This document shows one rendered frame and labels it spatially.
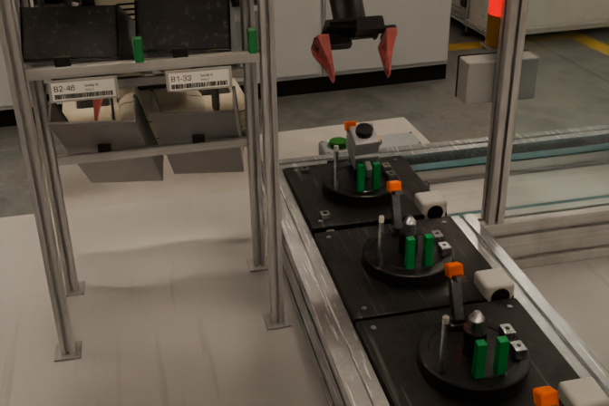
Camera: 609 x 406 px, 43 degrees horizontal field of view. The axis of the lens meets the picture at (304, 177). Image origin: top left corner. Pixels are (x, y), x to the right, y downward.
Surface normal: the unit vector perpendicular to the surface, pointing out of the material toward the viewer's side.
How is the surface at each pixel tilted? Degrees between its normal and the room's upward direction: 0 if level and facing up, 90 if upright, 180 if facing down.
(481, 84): 90
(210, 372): 0
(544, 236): 90
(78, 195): 0
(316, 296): 0
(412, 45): 90
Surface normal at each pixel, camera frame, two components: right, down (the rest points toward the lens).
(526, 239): 0.22, 0.43
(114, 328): -0.01, -0.90
